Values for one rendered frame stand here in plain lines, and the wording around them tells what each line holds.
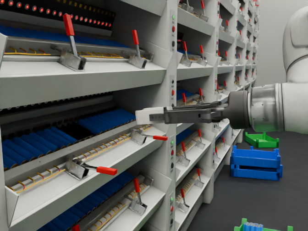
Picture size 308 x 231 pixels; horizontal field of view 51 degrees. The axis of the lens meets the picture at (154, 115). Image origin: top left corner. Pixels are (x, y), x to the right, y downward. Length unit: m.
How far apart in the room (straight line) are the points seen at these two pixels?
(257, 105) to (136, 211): 0.45
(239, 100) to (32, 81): 0.36
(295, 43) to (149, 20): 0.45
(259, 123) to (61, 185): 0.36
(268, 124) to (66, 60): 0.37
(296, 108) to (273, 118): 0.04
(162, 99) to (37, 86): 0.54
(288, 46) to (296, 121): 0.17
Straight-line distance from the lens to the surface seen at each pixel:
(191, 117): 0.61
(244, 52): 3.01
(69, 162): 0.60
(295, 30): 0.70
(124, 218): 0.85
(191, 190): 1.51
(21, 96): 0.47
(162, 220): 1.07
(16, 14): 0.69
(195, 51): 1.64
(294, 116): 0.60
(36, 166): 0.55
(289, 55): 0.69
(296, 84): 0.62
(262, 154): 2.35
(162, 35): 0.95
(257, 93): 0.61
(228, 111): 0.62
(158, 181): 1.02
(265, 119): 0.61
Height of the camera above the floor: 0.73
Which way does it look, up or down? 9 degrees down
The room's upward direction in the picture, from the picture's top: straight up
